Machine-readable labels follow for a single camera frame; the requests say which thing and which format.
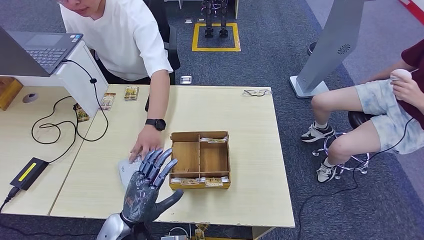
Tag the standing person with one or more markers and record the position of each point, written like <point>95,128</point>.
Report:
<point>119,36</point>

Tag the chrome black-seat stool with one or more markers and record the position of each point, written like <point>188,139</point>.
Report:
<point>359,120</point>

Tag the white handheld controller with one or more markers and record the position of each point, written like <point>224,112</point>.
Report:
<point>400,74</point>

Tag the black humanoid robot legs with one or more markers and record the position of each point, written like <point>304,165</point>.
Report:
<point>208,20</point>

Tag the standing person's left forearm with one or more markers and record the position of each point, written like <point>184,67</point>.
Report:
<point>158,96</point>

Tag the black office chair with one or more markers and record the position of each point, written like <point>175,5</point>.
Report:
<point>172,43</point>

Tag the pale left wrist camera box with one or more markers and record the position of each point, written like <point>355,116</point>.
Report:
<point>174,238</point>

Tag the seated person's right forearm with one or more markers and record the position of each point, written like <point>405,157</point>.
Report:
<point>387,73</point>

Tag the clear eyeglasses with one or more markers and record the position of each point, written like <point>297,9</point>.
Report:
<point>257,93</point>

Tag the dark grey laptop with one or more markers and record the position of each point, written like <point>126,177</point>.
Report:
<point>43,49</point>

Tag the standing person's left hand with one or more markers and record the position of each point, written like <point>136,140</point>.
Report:
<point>147,140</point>

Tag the red panel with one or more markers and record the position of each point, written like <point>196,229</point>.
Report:
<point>415,9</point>

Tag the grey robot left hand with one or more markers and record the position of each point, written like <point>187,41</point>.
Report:
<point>142,198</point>

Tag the wooden compartment box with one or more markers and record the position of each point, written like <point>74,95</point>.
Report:
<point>185,155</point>

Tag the grey kiosk stand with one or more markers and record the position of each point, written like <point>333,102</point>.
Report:
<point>333,43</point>

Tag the seated person's left hand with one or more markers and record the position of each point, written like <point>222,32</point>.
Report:
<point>407,89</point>

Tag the brown wooden block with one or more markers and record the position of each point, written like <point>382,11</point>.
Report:
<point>9,91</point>

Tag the black yellow-labelled power adapter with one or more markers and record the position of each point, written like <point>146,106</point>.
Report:
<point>29,174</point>

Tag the round grey desk grommet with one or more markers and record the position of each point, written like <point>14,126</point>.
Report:
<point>30,97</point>

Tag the grey card reader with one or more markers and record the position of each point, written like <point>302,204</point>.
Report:
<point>127,175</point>

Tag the black smartphone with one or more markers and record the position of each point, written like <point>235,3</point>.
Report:
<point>147,105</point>

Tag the black wristwatch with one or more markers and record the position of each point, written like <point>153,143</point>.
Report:
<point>156,124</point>

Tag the yellow patterned key card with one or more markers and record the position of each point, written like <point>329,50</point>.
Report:
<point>131,93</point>
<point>213,182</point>
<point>185,181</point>
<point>81,114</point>
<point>213,140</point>
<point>107,101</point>

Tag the small silver floor plate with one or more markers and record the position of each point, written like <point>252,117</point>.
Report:
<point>186,79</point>

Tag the seated person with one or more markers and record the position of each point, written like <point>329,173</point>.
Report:
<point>377,99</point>

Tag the white laptop riser box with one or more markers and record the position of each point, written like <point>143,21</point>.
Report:
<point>82,82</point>

